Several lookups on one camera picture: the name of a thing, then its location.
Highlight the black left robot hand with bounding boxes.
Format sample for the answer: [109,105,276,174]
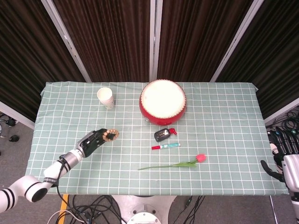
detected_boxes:
[75,128,117,158]

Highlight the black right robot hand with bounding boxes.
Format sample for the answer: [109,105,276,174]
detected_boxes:
[260,127,299,193]

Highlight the wooden bead bracelet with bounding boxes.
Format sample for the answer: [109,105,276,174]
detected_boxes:
[102,129,120,142]

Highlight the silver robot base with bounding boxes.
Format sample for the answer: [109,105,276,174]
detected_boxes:
[112,195,176,224]

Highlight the metal table leg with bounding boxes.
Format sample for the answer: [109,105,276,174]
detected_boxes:
[269,195,279,224]

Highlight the stack of white paper cups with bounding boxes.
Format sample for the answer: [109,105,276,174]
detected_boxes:
[97,87,115,110]

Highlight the yellow floor tape strip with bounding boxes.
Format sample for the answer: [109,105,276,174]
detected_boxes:
[60,194,70,213]

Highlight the dark ink bottle red cap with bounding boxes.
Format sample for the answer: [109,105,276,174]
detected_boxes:
[154,128,178,142]

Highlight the red capped whiteboard marker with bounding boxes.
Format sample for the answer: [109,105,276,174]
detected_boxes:
[151,142,181,150]

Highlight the red drum with white skin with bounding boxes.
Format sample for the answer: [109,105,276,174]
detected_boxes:
[139,79,187,125]

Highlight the green checked tablecloth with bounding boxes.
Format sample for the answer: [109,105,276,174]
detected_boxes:
[24,81,289,196]

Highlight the artificial pink tulip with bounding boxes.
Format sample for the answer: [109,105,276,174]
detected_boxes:
[137,153,207,171]

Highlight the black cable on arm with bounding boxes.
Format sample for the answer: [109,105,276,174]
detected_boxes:
[54,154,71,188]

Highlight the black cable cluster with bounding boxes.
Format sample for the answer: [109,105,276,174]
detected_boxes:
[266,109,299,140]

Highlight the white partition base rail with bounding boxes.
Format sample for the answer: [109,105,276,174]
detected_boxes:
[263,97,299,125]
[0,100,36,130]

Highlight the black floor cable bundle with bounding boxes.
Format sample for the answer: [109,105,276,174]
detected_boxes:
[56,194,128,224]

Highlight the white floor cable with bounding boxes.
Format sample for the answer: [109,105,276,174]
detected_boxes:
[47,209,87,224]

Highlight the white partition frame post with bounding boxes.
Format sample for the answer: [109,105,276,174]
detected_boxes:
[209,0,264,83]
[149,0,164,81]
[41,0,92,83]

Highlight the black cable with plug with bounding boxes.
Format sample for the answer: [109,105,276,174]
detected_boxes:
[172,195,206,221]

